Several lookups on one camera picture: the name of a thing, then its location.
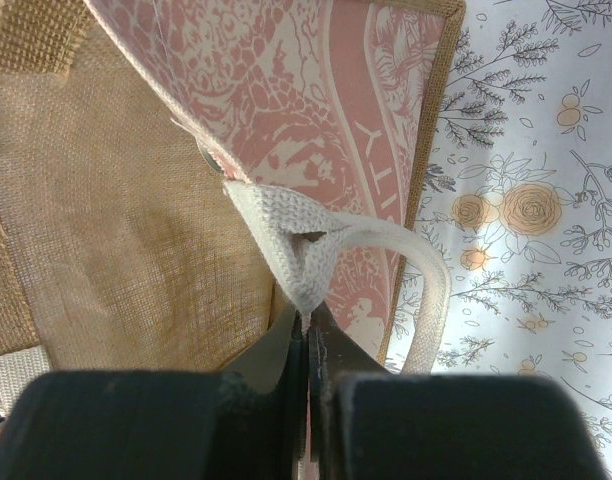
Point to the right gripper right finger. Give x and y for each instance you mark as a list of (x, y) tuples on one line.
[(368, 423)]

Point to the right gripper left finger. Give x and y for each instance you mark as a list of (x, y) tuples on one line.
[(242, 422)]

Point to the brown jute canvas bag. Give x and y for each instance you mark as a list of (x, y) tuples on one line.
[(172, 173)]

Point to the floral patterned tablecloth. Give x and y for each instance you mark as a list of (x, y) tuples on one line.
[(517, 198)]

